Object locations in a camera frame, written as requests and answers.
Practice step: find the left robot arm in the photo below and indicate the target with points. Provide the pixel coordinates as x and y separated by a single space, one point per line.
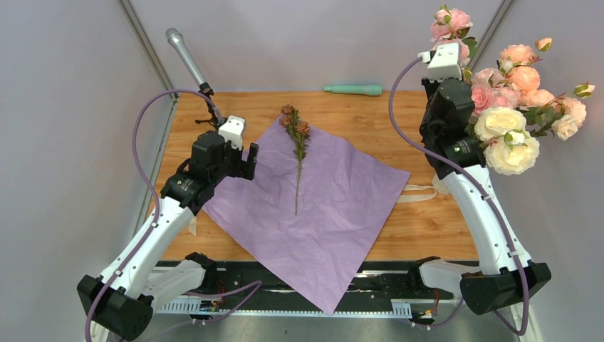
124 297

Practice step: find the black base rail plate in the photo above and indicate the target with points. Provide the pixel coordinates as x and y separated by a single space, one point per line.
374 285

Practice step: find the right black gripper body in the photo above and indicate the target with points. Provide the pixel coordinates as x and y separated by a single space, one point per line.
430 87

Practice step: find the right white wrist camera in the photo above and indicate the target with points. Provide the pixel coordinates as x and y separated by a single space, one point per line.
443 63

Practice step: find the cream white rose stem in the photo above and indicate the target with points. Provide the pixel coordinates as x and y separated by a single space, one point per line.
508 147

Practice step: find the white ribbed vase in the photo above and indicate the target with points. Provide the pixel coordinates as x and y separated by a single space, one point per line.
439 186

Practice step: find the teal cylindrical handle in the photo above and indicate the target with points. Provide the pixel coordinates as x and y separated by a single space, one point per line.
369 90

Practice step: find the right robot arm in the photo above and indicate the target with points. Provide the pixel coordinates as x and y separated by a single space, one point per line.
507 273

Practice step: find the peach artificial roses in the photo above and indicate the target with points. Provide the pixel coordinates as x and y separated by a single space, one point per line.
516 71

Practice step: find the large pink rose stem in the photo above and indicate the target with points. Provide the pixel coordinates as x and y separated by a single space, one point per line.
485 97

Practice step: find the pink flower bouquet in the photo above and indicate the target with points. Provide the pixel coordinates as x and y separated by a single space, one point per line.
299 131

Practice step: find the pink and purple wrapping paper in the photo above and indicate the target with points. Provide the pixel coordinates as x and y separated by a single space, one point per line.
310 223

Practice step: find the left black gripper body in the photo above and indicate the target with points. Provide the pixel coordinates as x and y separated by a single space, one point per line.
233 165

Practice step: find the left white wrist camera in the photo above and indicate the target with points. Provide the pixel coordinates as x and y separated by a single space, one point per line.
233 130

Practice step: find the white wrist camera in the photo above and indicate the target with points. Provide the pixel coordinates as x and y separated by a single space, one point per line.
233 130
443 63

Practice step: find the silver microphone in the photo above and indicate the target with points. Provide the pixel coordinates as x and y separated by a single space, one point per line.
176 40

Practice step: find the small pink rose stem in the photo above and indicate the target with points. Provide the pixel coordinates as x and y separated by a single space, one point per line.
453 26

